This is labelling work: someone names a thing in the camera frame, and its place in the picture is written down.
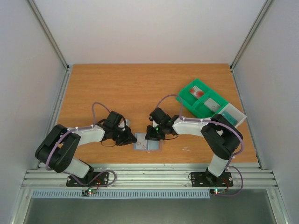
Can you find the teal card stack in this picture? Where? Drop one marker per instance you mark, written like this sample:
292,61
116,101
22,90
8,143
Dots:
229,118

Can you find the red circle card stack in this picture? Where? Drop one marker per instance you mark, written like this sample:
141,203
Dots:
196,92

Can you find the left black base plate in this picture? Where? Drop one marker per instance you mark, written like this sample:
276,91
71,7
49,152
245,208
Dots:
91,179

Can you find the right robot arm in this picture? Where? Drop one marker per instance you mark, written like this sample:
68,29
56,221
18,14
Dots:
221,136

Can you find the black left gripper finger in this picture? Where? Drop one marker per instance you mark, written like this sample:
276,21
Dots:
127,134
126,140

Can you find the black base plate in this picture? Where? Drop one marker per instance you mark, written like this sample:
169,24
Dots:
198,179
91,179

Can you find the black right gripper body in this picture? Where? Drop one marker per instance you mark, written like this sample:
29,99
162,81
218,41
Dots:
153,131

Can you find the aluminium frame post left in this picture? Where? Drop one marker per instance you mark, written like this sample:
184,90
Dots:
33,6

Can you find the pink leather card holder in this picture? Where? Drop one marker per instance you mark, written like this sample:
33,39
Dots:
151,145

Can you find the aluminium front rail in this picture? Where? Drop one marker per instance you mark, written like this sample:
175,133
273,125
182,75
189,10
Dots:
155,176

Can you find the aluminium frame post right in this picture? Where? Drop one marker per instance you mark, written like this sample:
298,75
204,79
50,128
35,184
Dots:
253,29

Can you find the white bin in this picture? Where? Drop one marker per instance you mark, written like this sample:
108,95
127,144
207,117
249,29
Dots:
237,114

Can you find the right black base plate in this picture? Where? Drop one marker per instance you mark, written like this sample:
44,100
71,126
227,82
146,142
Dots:
198,179

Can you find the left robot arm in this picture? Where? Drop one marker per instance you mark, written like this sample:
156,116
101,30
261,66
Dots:
58,148

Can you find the grey slotted cable duct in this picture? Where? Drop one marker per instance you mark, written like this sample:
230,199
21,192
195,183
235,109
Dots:
123,194

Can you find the small green bin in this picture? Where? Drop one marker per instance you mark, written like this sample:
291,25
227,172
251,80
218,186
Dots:
199,110

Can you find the large green bin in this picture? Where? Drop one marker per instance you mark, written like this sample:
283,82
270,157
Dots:
193,97

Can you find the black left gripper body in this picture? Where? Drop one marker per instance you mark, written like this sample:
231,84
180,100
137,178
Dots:
117,135

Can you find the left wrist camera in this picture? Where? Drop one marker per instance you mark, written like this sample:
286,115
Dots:
123,124

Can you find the white card red drawings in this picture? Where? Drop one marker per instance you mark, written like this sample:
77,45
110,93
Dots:
141,144

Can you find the aluminium frame post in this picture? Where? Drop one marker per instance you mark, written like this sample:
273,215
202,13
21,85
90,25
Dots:
33,6
253,29

